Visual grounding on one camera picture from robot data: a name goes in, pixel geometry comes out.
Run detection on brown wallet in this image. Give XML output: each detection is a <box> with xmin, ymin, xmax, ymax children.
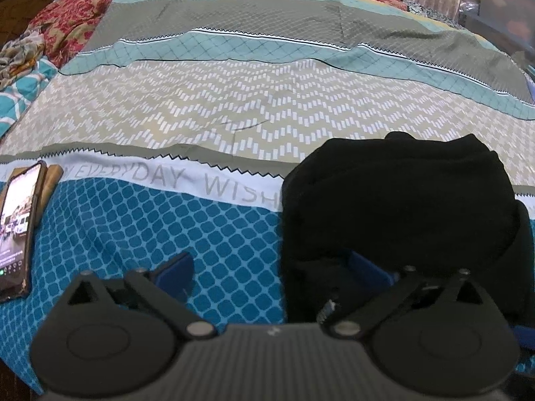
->
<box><xmin>34</xmin><ymin>164</ymin><xmax>64</xmax><ymax>223</ymax></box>

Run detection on clear plastic storage bin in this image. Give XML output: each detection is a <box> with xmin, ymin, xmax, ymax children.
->
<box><xmin>459</xmin><ymin>0</ymin><xmax>535</xmax><ymax>70</ymax></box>

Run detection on black pants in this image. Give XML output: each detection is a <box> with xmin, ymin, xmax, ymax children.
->
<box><xmin>281</xmin><ymin>131</ymin><xmax>535</xmax><ymax>327</ymax></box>

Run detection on red floral blanket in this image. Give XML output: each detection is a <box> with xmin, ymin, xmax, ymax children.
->
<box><xmin>28</xmin><ymin>0</ymin><xmax>412</xmax><ymax>69</ymax></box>

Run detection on brown patterned scarf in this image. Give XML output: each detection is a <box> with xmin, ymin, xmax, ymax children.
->
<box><xmin>0</xmin><ymin>28</ymin><xmax>46</xmax><ymax>89</ymax></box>

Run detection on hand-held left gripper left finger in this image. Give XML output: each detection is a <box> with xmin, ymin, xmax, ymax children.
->
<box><xmin>67</xmin><ymin>252</ymin><xmax>218</xmax><ymax>341</ymax></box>

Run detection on patterned teal grey bed sheet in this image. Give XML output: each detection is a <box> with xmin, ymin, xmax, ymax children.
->
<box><xmin>0</xmin><ymin>0</ymin><xmax>535</xmax><ymax>395</ymax></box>

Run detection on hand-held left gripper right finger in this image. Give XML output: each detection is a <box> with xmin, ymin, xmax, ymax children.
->
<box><xmin>318</xmin><ymin>250</ymin><xmax>486</xmax><ymax>340</ymax></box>

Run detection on black smartphone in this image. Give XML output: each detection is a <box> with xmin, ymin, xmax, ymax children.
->
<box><xmin>0</xmin><ymin>160</ymin><xmax>47</xmax><ymax>302</ymax></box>

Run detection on teal white lattice quilt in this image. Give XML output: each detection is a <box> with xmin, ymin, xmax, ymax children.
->
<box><xmin>0</xmin><ymin>57</ymin><xmax>58</xmax><ymax>135</ymax></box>

